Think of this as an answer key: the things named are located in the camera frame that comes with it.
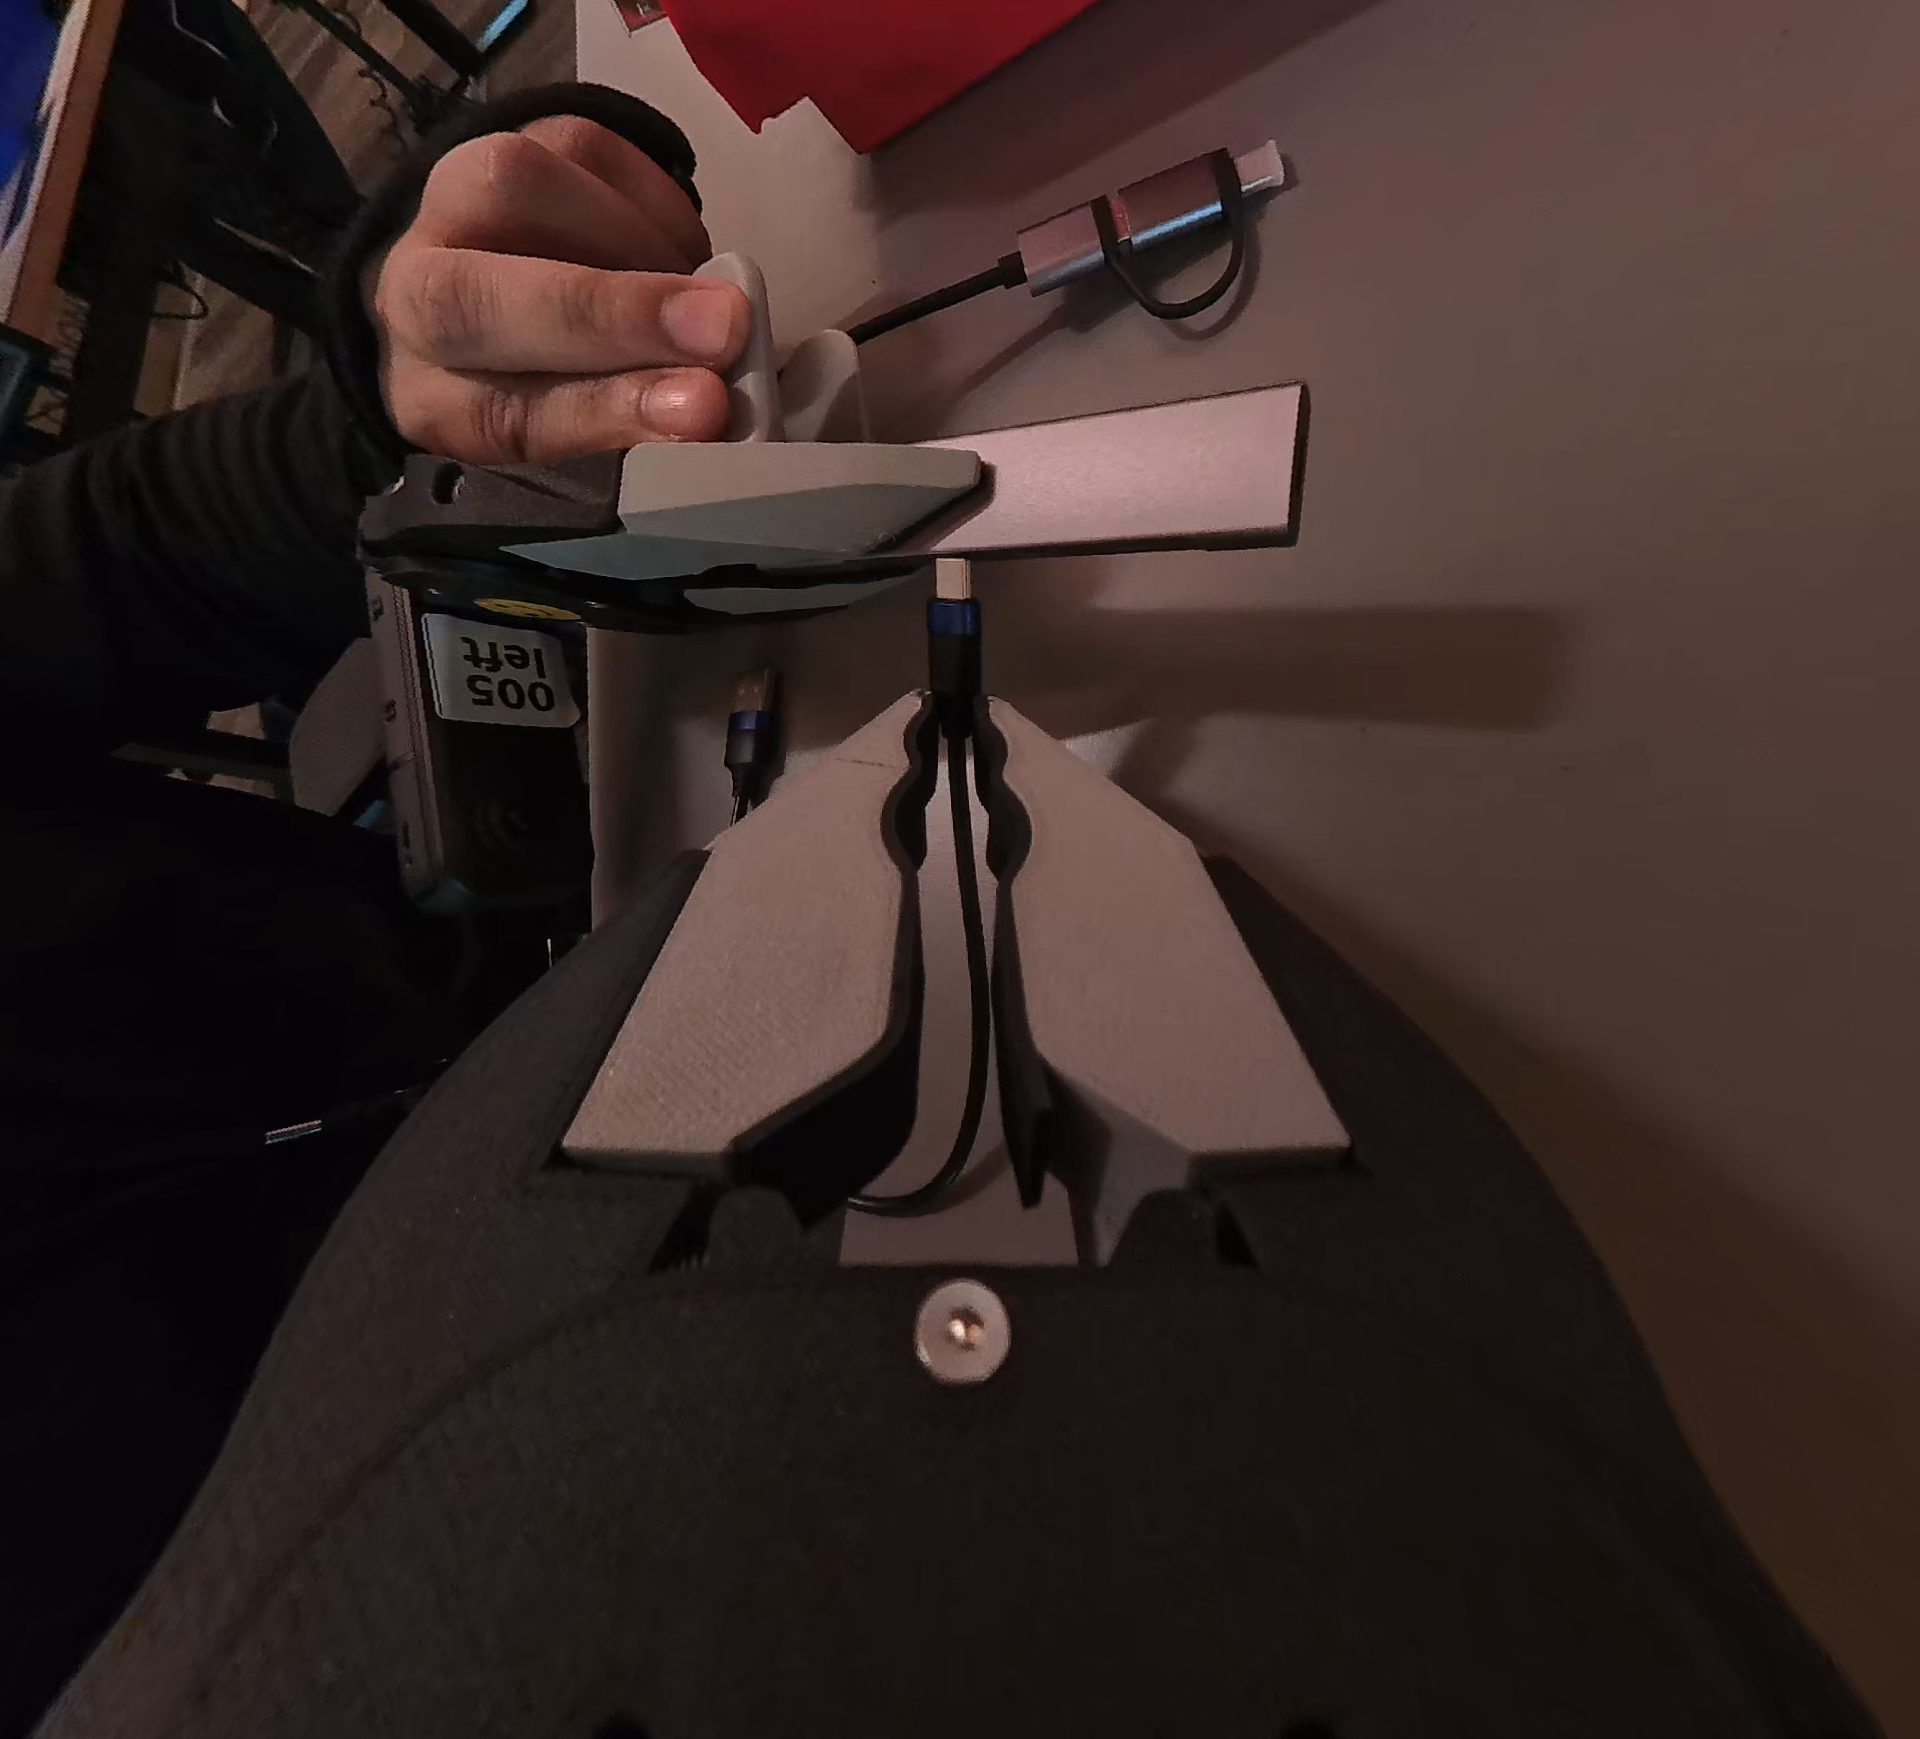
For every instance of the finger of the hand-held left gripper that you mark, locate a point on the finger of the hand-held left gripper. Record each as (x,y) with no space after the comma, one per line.
(721,585)
(812,495)

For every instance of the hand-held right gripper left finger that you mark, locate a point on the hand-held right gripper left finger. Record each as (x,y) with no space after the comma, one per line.
(752,1006)

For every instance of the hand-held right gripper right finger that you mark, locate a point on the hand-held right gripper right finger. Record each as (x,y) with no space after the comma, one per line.
(1171,991)

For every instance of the person's left hand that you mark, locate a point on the person's left hand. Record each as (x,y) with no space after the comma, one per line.
(541,301)

